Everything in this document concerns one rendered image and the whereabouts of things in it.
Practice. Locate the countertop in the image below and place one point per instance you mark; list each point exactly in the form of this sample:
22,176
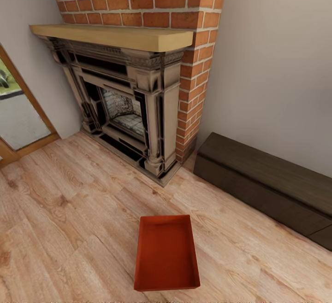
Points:
155,40

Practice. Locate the door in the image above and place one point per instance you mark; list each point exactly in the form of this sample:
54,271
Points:
24,127

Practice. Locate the wood fireplace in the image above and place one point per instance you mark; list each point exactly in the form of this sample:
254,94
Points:
129,100

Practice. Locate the cabinet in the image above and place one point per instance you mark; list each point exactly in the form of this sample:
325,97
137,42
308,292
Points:
297,197

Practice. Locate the storage box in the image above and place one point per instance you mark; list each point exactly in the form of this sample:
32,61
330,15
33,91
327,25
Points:
166,257

